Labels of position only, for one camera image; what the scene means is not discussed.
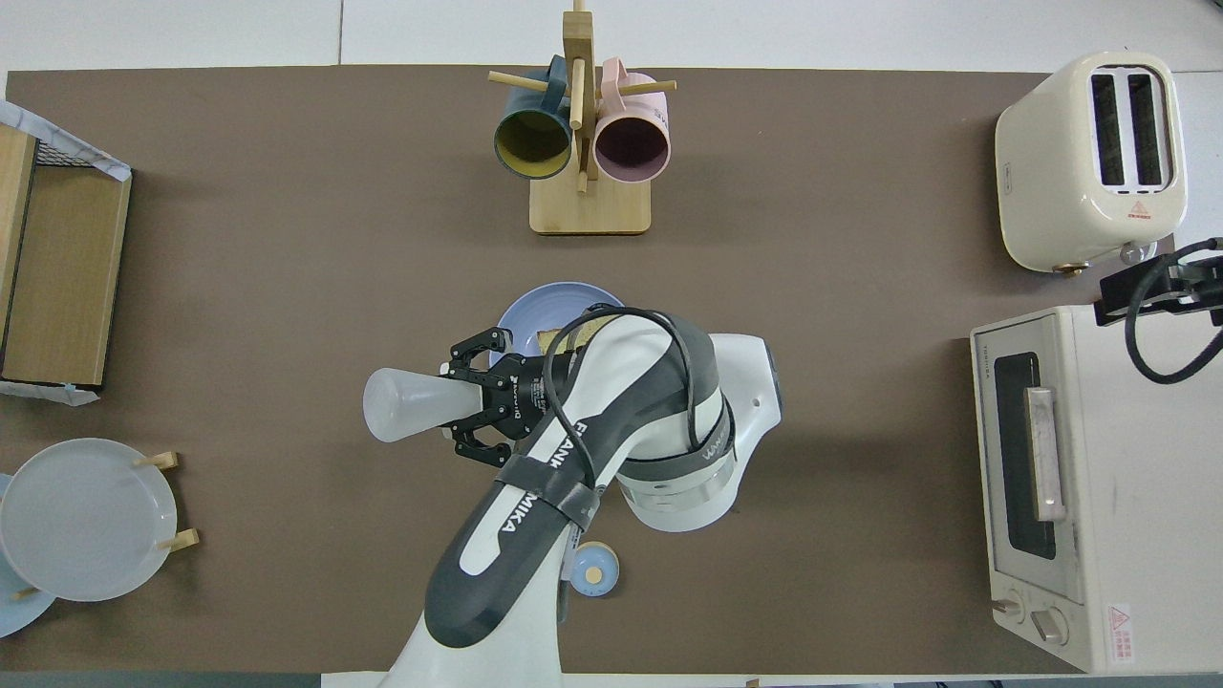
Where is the brown table mat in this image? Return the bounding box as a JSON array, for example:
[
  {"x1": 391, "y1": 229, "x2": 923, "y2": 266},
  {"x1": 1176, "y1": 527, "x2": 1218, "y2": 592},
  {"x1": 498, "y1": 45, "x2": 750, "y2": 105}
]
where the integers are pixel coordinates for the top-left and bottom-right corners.
[{"x1": 0, "y1": 65, "x2": 1081, "y2": 675}]

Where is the light blue plate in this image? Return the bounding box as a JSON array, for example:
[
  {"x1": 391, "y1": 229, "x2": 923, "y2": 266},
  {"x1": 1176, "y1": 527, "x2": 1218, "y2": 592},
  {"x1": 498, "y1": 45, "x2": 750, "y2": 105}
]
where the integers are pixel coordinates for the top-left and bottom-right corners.
[{"x1": 0, "y1": 473, "x2": 56, "y2": 638}]

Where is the cream two-slot toaster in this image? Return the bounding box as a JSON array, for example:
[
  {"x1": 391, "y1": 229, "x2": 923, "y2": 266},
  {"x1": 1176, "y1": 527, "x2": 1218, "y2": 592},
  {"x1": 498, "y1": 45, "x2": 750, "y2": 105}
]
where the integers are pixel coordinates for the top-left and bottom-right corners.
[{"x1": 995, "y1": 52, "x2": 1189, "y2": 274}]

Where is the wooden mug tree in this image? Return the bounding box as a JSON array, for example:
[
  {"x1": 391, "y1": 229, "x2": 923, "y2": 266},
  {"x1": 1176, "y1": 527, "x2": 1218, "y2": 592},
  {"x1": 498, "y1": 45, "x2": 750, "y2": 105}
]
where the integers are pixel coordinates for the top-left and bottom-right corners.
[{"x1": 488, "y1": 0, "x2": 677, "y2": 236}]

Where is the wooden shelf with wire basket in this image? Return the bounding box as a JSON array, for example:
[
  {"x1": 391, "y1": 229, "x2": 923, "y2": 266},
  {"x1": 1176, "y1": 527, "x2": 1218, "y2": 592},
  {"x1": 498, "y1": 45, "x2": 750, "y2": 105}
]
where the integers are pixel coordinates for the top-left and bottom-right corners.
[{"x1": 0, "y1": 124, "x2": 133, "y2": 407}]

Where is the toasted bread slice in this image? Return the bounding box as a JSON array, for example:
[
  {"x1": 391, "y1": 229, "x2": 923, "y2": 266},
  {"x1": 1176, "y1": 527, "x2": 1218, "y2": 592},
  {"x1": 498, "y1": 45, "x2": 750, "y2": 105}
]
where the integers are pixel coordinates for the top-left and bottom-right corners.
[{"x1": 537, "y1": 320, "x2": 612, "y2": 356}]

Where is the translucent bottle with blue cap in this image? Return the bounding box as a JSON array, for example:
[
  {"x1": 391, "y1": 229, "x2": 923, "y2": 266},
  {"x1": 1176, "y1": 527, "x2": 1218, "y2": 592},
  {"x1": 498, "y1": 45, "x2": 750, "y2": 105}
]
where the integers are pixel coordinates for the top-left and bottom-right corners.
[{"x1": 362, "y1": 368, "x2": 490, "y2": 444}]

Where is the white checked cloth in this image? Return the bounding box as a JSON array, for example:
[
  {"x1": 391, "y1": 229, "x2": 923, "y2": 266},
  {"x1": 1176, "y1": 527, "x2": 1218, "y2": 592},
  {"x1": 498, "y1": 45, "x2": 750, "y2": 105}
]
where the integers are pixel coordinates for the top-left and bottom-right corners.
[{"x1": 0, "y1": 100, "x2": 132, "y2": 183}]

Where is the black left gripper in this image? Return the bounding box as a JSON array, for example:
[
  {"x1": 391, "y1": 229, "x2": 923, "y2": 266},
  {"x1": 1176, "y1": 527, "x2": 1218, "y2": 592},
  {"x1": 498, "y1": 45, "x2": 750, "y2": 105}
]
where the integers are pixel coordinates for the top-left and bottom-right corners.
[{"x1": 440, "y1": 327, "x2": 560, "y2": 469}]

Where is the pale grey plate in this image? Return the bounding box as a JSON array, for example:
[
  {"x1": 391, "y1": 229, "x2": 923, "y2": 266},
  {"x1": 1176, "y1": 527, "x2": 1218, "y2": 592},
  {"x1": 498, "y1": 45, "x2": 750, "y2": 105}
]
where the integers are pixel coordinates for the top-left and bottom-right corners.
[{"x1": 0, "y1": 438, "x2": 179, "y2": 603}]

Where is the pink ribbed mug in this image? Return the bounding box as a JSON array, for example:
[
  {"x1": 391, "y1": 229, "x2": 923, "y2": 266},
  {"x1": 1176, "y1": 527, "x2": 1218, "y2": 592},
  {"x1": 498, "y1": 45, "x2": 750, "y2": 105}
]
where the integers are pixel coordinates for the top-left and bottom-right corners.
[{"x1": 592, "y1": 57, "x2": 672, "y2": 185}]

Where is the dark teal mug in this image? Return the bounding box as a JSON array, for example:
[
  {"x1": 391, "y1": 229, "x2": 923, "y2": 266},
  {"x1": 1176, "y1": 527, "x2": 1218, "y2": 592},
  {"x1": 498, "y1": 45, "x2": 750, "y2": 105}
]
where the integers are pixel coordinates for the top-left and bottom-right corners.
[{"x1": 493, "y1": 54, "x2": 574, "y2": 181}]

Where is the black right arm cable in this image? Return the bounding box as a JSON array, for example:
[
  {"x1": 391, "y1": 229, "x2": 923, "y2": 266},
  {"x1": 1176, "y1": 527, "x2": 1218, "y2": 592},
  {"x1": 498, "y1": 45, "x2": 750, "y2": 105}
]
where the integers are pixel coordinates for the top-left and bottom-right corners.
[{"x1": 1094, "y1": 237, "x2": 1223, "y2": 385}]

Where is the white toaster oven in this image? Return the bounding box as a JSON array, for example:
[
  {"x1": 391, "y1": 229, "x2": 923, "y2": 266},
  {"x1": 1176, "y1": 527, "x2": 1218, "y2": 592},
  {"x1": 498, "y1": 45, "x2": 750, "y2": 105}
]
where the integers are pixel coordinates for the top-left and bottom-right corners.
[{"x1": 970, "y1": 304, "x2": 1223, "y2": 674}]

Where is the small blue dome bell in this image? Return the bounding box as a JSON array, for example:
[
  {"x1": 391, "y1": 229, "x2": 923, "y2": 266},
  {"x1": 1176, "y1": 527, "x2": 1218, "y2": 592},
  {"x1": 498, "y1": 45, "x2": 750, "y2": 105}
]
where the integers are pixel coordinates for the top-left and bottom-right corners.
[{"x1": 570, "y1": 541, "x2": 620, "y2": 598}]

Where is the blue round plate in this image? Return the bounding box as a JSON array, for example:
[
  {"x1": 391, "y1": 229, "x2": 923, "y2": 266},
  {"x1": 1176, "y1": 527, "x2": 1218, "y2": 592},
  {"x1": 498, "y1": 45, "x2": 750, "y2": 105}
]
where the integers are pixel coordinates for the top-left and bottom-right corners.
[{"x1": 495, "y1": 281, "x2": 628, "y2": 372}]

